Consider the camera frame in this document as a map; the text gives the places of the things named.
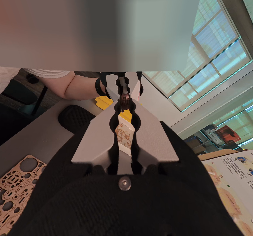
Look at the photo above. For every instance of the person's left forearm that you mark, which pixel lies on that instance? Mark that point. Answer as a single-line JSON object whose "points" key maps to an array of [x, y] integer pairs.
{"points": [[83, 87]]}

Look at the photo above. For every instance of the red tool case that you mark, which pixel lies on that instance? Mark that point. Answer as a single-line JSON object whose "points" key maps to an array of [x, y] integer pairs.
{"points": [[227, 134]]}

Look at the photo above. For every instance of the laser-cut wooden part sheet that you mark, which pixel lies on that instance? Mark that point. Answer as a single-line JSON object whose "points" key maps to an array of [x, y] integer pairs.
{"points": [[19, 195]]}

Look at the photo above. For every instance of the pile of tan rubber bands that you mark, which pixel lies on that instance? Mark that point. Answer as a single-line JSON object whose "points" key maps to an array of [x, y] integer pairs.
{"points": [[120, 132]]}

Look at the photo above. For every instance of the white t-shirt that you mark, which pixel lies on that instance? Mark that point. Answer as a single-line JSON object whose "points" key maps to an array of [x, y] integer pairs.
{"points": [[7, 77]]}

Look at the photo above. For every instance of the printed instruction poster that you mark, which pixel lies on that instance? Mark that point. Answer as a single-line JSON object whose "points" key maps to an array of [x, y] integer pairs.
{"points": [[227, 180]]}

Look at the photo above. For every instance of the storage shelf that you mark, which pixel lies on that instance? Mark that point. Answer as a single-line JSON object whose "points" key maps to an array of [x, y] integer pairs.
{"points": [[199, 141]]}

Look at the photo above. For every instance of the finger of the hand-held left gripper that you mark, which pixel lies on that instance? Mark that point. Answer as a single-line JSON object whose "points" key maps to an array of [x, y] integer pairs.
{"points": [[135, 85], [111, 83]]}

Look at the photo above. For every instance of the nested yellow plastic bins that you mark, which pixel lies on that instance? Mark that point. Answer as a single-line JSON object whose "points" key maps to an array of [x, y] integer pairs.
{"points": [[104, 102]]}

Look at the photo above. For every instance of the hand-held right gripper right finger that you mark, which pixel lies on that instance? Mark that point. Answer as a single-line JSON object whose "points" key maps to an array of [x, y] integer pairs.
{"points": [[156, 143]]}

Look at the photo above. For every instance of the small dark wooden gear part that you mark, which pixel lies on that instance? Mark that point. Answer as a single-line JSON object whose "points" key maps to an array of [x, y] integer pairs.
{"points": [[124, 102]]}

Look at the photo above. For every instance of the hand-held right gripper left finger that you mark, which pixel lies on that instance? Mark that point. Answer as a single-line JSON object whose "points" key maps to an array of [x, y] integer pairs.
{"points": [[92, 143]]}

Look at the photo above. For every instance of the white cardboard tray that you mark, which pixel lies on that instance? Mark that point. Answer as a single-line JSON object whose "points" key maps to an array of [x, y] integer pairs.
{"points": [[127, 151]]}

